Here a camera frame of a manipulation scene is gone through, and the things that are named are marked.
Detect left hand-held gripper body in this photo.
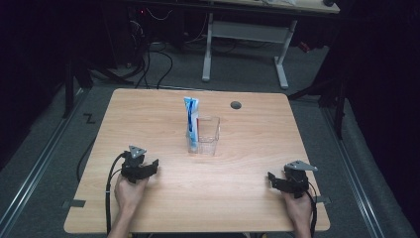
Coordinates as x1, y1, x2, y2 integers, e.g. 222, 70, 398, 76
120, 145, 152, 184

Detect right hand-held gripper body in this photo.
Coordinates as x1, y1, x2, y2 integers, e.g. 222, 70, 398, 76
282, 160, 319, 199

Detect clear plastic container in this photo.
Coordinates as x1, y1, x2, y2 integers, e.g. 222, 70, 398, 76
184, 113, 222, 158

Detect blue and white toothpaste tube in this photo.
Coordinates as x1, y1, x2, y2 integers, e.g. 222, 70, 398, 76
183, 96, 201, 151

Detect person's right hand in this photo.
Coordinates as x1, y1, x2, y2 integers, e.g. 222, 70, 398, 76
282, 190, 314, 227

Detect person's left hand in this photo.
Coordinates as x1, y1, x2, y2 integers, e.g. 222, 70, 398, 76
114, 175, 151, 213

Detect black metal stand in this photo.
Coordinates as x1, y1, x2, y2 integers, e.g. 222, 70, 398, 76
61, 55, 136, 120
286, 74, 349, 141

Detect wooden desk with white legs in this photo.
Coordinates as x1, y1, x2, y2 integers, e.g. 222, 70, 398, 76
200, 0, 342, 90

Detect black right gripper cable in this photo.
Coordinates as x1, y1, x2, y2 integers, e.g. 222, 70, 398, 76
304, 184, 319, 238

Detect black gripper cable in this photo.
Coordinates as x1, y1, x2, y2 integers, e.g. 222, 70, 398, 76
104, 151, 129, 236
304, 184, 319, 238

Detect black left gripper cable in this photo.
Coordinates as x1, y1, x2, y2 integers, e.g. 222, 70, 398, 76
104, 151, 129, 236

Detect thin black floor cable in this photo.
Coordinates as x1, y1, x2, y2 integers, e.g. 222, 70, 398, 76
75, 137, 98, 183

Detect metal floor rail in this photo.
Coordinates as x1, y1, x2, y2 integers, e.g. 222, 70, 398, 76
0, 88, 89, 238
320, 105, 386, 238

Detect black floor cables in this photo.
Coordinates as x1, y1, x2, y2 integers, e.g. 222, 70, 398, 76
130, 19, 174, 90

